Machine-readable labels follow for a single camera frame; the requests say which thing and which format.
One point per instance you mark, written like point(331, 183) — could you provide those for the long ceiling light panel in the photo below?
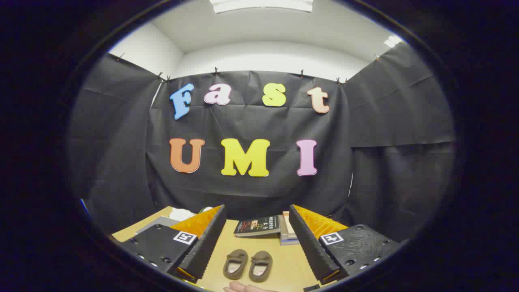
point(259, 5)

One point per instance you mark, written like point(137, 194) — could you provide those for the grey fabric storage box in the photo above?
point(160, 222)

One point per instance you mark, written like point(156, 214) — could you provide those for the watermelon slice plush toy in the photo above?
point(204, 209)

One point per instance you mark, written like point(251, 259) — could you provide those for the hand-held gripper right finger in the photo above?
point(310, 247)

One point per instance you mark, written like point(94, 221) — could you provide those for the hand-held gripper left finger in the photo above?
point(206, 247)

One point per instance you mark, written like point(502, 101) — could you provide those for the white plush toy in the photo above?
point(180, 214)

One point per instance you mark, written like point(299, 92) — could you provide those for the black cover book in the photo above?
point(257, 224)

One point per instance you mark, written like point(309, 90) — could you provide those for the brown fuzzy shoe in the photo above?
point(260, 265)
point(235, 263)

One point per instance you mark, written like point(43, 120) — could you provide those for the beige cover book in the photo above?
point(290, 225)

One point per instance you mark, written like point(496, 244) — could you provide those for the small ceiling light panel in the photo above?
point(392, 41)

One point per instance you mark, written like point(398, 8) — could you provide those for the blue cover book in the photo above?
point(288, 242)

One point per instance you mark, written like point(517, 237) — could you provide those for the white cover book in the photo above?
point(282, 231)

